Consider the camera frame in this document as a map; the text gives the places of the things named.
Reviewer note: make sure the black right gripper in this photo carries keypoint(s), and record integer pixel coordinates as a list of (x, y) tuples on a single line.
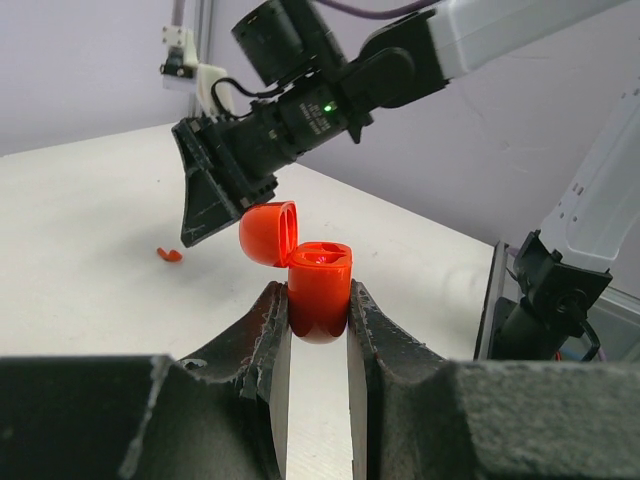
[(230, 163)]

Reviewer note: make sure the orange charging case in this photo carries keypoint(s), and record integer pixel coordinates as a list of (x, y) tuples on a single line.
[(319, 272)]

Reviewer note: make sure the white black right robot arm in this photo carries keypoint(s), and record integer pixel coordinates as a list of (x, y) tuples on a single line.
[(434, 185)]

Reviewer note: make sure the aluminium frame post right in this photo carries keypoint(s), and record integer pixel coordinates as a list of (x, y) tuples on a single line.
[(198, 16)]

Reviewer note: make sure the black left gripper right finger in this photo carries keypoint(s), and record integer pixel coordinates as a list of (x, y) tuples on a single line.
[(417, 415)]

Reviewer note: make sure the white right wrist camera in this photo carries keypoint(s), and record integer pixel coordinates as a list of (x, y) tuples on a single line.
[(182, 71)]

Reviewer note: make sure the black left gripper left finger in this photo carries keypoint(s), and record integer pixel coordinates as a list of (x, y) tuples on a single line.
[(221, 412)]

